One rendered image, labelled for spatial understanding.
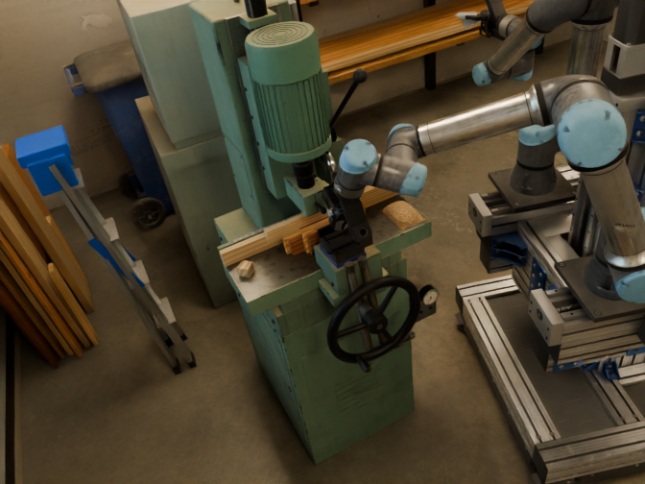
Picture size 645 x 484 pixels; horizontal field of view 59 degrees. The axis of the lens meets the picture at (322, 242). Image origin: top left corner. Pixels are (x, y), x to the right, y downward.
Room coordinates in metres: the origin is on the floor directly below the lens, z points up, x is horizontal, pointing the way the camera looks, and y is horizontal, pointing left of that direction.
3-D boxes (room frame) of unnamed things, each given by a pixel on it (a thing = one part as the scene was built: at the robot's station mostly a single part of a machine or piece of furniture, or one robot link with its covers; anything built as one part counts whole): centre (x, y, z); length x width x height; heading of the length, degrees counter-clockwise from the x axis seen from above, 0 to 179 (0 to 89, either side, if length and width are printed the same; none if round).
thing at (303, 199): (1.40, 0.02, 1.03); 0.14 x 0.07 x 0.09; 21
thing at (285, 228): (1.43, -0.10, 0.95); 0.55 x 0.02 x 0.04; 111
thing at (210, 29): (1.65, 0.12, 1.16); 0.22 x 0.22 x 0.72; 21
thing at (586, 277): (1.06, -0.75, 0.87); 0.15 x 0.15 x 0.10
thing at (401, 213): (1.39, -0.25, 0.91); 0.12 x 0.09 x 0.03; 21
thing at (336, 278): (1.21, -0.06, 0.92); 0.15 x 0.13 x 0.09; 111
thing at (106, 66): (3.11, 0.87, 0.48); 0.64 x 0.54 x 0.97; 110
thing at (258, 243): (1.41, 0.01, 0.93); 0.60 x 0.02 x 0.05; 111
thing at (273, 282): (1.29, -0.03, 0.87); 0.61 x 0.30 x 0.06; 111
